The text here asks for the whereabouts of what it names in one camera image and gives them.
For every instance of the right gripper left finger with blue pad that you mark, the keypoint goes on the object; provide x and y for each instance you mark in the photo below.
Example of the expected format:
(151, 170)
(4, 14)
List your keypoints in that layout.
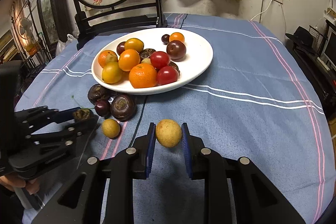
(150, 148)

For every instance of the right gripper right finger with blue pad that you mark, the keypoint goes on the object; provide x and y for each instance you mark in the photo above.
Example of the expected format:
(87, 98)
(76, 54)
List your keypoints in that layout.
(186, 147)

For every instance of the small tan longan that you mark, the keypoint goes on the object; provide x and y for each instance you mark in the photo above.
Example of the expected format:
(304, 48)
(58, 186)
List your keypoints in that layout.
(168, 133)

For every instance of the orange mandarin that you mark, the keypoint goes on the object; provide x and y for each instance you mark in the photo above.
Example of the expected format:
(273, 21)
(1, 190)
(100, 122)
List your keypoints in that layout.
(143, 76)

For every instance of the red cherry tomato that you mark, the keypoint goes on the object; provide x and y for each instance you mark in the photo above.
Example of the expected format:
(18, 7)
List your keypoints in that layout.
(167, 75)

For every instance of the dark red plum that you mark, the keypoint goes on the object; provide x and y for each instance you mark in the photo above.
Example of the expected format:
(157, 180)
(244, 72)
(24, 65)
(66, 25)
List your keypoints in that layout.
(176, 50)

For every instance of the orange tangerine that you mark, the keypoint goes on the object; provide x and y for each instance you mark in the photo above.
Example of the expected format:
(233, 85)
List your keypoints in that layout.
(106, 57)

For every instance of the yellow-green round fruit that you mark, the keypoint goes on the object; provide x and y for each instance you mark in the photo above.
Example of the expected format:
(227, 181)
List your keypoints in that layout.
(134, 44)

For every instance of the orange kumquat fruit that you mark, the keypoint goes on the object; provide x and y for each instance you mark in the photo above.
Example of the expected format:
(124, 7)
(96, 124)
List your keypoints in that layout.
(128, 59)

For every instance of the left hand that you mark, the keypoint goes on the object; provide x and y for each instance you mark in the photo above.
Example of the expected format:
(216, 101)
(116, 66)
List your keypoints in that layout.
(12, 181)

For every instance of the dark water chestnut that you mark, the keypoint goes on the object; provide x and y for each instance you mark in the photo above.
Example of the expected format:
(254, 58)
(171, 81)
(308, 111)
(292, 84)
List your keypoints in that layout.
(123, 107)

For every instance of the white oval plate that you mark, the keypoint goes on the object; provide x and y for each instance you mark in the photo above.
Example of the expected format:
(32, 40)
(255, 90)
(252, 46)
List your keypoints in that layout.
(199, 55)

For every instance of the blue striped tablecloth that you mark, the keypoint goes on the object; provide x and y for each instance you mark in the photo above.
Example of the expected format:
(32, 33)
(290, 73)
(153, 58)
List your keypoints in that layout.
(252, 101)

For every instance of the electric fan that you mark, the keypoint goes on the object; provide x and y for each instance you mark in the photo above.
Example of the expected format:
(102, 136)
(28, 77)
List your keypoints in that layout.
(24, 27)

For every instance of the black hat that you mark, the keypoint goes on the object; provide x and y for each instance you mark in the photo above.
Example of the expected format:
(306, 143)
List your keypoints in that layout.
(302, 38)

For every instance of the dark framed mirror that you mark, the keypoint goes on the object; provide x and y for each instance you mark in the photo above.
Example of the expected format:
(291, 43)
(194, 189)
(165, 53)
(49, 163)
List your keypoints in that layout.
(55, 20)

